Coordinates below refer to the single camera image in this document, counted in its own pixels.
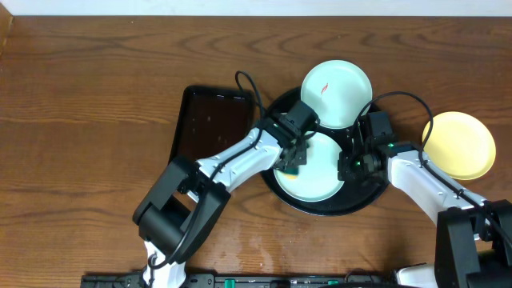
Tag green yellow sponge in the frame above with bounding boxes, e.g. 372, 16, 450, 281
282, 166, 299, 179

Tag large green plate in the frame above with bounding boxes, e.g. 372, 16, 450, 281
274, 133, 344, 202

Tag small green plate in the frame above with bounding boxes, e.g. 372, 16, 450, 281
301, 60, 373, 129

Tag yellow plate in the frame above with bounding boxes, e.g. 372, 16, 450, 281
422, 111, 496, 180

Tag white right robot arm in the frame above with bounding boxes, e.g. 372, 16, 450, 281
338, 142, 511, 287

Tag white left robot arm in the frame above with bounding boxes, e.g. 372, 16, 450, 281
132, 112, 318, 287

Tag round black tray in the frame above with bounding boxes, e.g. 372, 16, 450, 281
260, 86, 388, 216

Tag rectangular black water tray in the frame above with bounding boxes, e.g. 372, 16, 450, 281
170, 85, 255, 162

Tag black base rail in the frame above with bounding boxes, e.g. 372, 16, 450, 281
79, 272, 399, 288

